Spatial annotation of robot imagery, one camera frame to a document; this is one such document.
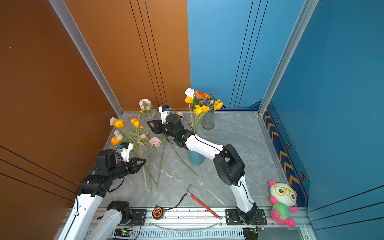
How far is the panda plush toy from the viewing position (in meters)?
0.70

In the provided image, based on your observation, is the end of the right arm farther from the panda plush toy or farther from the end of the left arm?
the panda plush toy

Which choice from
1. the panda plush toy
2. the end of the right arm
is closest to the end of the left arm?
the end of the right arm
